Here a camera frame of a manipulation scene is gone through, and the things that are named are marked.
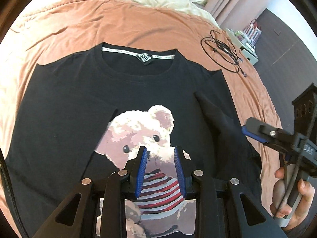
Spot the brown bed blanket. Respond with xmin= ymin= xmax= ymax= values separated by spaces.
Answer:
xmin=1 ymin=0 xmax=281 ymax=237

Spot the black cable coil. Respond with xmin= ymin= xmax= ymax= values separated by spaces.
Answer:
xmin=200 ymin=29 xmax=248 ymax=78

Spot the striped gift bag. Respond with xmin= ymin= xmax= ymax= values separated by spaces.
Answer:
xmin=243 ymin=19 xmax=262 ymax=45

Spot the black teddy bear t-shirt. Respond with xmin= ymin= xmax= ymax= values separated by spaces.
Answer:
xmin=6 ymin=43 xmax=262 ymax=237

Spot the pink curtain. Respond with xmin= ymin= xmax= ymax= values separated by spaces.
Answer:
xmin=204 ymin=0 xmax=271 ymax=30

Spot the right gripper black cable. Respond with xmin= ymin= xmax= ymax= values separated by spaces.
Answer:
xmin=272 ymin=108 xmax=317 ymax=219

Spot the white bedside nightstand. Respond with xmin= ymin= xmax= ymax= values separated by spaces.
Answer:
xmin=225 ymin=28 xmax=258 ymax=66

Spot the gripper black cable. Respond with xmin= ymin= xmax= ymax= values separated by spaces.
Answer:
xmin=0 ymin=147 xmax=29 ymax=238
xmin=272 ymin=108 xmax=317 ymax=219

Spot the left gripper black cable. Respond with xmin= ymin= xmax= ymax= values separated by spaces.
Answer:
xmin=0 ymin=147 xmax=29 ymax=238

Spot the person's right hand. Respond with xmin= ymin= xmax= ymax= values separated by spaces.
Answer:
xmin=270 ymin=164 xmax=315 ymax=231

